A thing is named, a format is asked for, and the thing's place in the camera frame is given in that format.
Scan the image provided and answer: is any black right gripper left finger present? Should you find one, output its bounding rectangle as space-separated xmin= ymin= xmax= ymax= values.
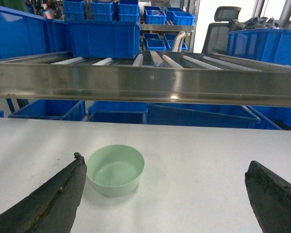
xmin=0 ymin=152 xmax=87 ymax=233

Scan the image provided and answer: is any small blue bin back shelf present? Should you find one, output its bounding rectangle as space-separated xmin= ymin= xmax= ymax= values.
xmin=145 ymin=10 xmax=166 ymax=25

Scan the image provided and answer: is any blue bin lower middle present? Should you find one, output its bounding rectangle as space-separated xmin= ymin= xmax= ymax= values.
xmin=87 ymin=101 xmax=148 ymax=124

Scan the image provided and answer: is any light green bowl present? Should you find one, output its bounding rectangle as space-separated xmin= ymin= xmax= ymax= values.
xmin=87 ymin=145 xmax=145 ymax=197

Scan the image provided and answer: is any large blue bin on shelf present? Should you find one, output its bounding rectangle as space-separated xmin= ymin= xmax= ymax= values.
xmin=67 ymin=20 xmax=140 ymax=59

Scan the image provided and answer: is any blue bin lower left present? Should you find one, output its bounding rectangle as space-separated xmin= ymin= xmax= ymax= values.
xmin=9 ymin=100 xmax=86 ymax=121

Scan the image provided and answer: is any blue bin lower right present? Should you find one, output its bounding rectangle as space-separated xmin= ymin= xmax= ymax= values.
xmin=147 ymin=103 xmax=260 ymax=129

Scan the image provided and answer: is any blue bin right on shelf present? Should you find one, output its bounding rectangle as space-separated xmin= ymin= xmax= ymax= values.
xmin=226 ymin=28 xmax=291 ymax=66

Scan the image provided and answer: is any black mesh office chair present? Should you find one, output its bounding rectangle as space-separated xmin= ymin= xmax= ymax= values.
xmin=202 ymin=6 xmax=244 ymax=54

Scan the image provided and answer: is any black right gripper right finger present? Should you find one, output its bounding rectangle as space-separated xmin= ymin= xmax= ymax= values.
xmin=245 ymin=161 xmax=291 ymax=233

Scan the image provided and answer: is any stainless steel roller shelf rack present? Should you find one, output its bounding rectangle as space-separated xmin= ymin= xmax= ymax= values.
xmin=0 ymin=51 xmax=291 ymax=107

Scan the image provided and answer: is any small blue bin top stack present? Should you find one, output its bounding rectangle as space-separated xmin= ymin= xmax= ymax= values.
xmin=91 ymin=0 xmax=116 ymax=21

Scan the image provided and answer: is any large blue bin far left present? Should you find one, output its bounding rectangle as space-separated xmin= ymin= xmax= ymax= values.
xmin=0 ymin=6 xmax=72 ymax=59

